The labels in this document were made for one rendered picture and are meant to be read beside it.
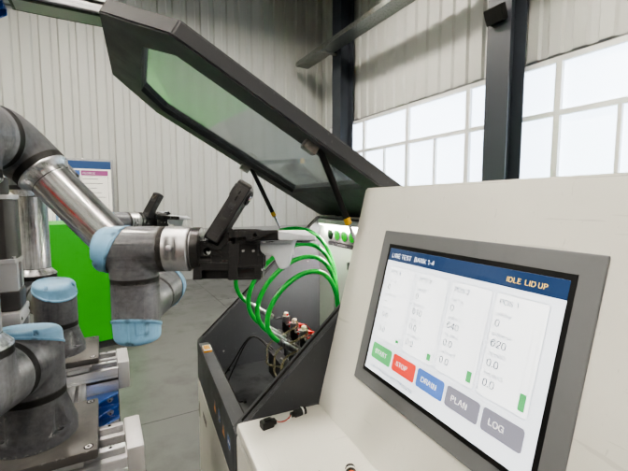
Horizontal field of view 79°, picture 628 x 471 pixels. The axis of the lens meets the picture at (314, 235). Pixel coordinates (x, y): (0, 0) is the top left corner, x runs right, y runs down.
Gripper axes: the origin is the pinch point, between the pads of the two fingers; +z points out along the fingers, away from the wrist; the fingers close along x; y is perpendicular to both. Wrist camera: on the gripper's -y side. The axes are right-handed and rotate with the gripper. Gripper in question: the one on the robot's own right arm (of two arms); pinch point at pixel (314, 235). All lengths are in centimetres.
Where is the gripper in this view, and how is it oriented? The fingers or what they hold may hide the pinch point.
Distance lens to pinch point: 64.3
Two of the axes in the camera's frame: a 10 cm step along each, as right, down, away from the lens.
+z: 10.0, 0.0, 0.6
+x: 0.6, -0.5, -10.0
